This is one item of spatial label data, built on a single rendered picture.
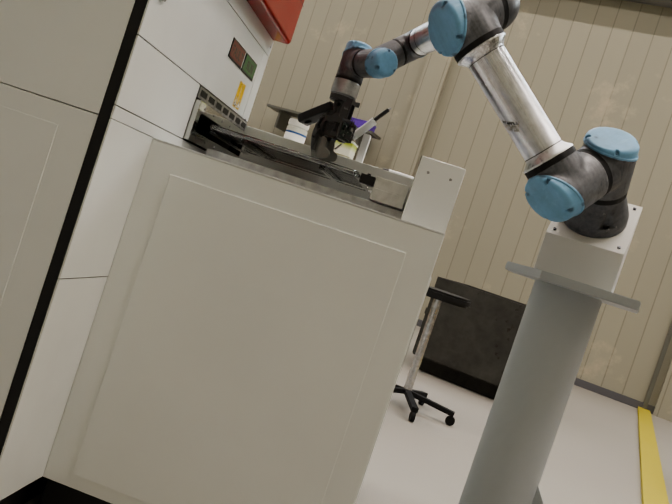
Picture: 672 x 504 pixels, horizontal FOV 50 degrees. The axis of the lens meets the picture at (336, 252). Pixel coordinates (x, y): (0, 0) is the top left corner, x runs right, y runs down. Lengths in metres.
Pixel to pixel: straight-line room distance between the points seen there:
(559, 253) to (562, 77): 7.07
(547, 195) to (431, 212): 0.25
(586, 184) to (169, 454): 1.02
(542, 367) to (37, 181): 1.13
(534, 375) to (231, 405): 0.69
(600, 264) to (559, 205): 0.23
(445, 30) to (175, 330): 0.84
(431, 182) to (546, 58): 7.41
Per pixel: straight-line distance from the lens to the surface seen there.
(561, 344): 1.71
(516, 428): 1.74
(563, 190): 1.53
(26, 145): 1.40
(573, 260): 1.73
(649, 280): 8.25
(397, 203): 1.65
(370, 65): 1.91
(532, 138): 1.56
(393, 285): 1.41
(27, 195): 1.39
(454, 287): 5.08
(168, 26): 1.46
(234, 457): 1.50
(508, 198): 8.47
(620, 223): 1.75
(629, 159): 1.64
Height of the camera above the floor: 0.76
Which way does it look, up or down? 2 degrees down
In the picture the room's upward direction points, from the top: 19 degrees clockwise
